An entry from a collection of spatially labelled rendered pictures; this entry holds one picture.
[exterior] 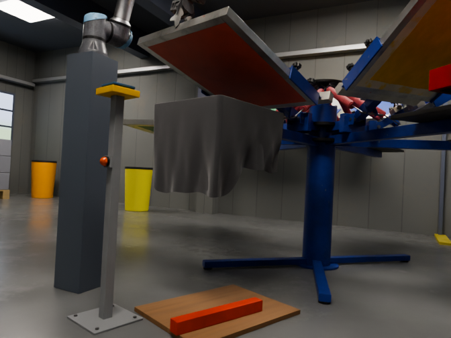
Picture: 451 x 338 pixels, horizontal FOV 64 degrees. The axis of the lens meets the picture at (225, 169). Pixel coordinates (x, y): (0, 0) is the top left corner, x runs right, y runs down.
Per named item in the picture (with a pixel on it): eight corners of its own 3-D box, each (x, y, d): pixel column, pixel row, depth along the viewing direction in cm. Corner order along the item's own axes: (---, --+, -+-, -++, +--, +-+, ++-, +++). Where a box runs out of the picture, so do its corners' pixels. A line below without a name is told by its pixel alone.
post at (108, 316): (94, 335, 134) (109, 78, 136) (66, 318, 149) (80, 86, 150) (143, 319, 151) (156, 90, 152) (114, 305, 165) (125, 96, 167)
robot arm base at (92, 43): (71, 54, 187) (72, 35, 188) (93, 63, 201) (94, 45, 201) (92, 51, 181) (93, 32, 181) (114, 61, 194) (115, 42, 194)
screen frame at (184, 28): (226, 14, 139) (228, 5, 140) (136, 44, 178) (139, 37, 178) (316, 104, 196) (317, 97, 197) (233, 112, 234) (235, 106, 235)
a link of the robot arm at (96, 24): (77, 37, 190) (78, 12, 190) (100, 45, 201) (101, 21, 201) (90, 33, 183) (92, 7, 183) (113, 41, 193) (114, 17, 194)
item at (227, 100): (219, 197, 149) (224, 94, 149) (212, 196, 151) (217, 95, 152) (280, 196, 183) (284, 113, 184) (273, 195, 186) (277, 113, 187)
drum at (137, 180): (116, 209, 552) (119, 165, 553) (135, 208, 589) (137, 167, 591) (138, 212, 532) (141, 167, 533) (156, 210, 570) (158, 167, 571)
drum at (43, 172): (60, 198, 710) (62, 161, 711) (39, 198, 670) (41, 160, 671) (44, 196, 730) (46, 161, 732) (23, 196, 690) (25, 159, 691)
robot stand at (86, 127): (53, 287, 185) (66, 54, 187) (81, 279, 201) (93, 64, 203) (78, 294, 177) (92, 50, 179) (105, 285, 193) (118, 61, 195)
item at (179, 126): (215, 198, 147) (220, 93, 148) (147, 191, 177) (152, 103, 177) (220, 198, 149) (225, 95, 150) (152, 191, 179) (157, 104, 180)
